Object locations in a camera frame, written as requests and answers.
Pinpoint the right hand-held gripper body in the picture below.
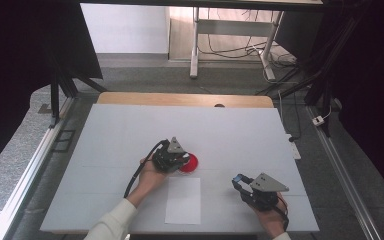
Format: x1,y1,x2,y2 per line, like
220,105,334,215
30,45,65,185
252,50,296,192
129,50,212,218
240,172,290,212

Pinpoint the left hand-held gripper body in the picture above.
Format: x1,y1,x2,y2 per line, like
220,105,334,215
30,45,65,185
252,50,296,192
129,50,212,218
151,136,191,174

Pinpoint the round red ink pad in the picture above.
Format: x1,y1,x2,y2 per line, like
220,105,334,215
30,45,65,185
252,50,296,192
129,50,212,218
178,152,200,174

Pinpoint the person's left hand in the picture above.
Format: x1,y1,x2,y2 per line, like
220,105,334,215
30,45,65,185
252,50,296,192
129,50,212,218
134,157,168,202

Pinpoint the person's right hand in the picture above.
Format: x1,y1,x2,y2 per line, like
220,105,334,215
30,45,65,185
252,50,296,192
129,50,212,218
252,201,289,239

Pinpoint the large white board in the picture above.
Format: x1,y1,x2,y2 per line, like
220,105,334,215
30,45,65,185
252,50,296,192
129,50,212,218
39,103,321,235

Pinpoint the white paper sheet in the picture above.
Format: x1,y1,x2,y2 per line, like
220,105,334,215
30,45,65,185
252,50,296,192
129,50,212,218
164,176,202,226

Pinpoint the white power strip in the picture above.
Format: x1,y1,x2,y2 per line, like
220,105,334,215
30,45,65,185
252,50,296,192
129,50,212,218
286,133,302,161

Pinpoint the wooden table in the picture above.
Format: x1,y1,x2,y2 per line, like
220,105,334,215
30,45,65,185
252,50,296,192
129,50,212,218
96,91,275,109

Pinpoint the black metal stand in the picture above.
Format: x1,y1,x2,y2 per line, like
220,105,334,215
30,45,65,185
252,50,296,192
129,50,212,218
255,0,373,138
44,49,108,130

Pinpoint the black curtain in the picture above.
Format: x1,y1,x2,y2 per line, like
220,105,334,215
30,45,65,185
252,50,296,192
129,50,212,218
0,0,105,182
326,0,384,209

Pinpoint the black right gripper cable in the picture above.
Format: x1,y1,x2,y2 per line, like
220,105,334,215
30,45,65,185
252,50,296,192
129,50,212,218
274,194,291,232

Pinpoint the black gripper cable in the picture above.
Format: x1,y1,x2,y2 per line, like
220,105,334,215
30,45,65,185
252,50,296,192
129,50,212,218
274,194,291,232
123,139,170,200

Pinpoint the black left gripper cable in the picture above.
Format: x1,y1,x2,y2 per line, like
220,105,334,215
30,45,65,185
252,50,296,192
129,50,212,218
123,139,170,200

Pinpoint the black power strip cable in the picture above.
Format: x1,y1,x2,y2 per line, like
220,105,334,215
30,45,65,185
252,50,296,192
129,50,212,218
277,89,303,143

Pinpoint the aluminium floor rail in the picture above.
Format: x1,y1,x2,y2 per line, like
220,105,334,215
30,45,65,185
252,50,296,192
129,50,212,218
305,105,383,240
0,96,77,240

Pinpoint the black floor frame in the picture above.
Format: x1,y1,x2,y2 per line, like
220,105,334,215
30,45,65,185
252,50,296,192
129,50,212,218
52,129,77,154

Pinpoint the tangle of black floor cables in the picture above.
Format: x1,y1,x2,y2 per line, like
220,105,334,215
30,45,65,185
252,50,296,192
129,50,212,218
198,8,298,69

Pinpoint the white desk frame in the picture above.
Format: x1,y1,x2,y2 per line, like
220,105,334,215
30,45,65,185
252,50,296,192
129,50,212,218
189,6,285,81

